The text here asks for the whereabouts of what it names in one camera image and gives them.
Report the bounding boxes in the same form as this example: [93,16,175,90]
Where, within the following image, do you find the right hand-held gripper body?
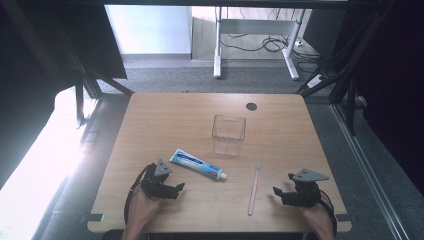
[281,168,330,208]

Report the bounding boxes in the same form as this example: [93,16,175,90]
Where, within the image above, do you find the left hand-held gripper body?
[139,159,177,201]

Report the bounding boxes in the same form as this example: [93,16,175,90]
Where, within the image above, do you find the pink toothbrush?
[247,161,262,216]

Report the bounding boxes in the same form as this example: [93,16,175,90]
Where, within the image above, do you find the white and blue toothpaste tube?
[169,148,229,181]

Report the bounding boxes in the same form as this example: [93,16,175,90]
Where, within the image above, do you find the clear plastic cup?
[211,114,247,157]

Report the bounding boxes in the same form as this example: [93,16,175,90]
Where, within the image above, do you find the person's left hand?
[128,192,165,225]

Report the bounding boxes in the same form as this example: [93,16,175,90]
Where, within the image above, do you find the person's right hand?
[295,198,335,232]

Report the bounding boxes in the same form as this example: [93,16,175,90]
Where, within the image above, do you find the white power strip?
[306,74,326,89]

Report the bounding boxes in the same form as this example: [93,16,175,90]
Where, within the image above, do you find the black metal stand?
[49,19,135,128]
[295,3,396,136]

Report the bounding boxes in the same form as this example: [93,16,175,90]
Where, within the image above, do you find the dark curtain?
[301,0,424,194]
[0,0,128,188]

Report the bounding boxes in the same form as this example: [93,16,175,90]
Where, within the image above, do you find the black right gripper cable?
[318,188,338,236]

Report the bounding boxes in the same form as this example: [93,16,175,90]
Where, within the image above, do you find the grey floor rail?
[331,103,412,240]

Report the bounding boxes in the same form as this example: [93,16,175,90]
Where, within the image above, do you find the black floor cables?
[219,9,323,73]

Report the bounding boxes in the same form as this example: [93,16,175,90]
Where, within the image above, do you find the white metal desk frame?
[213,6,306,81]

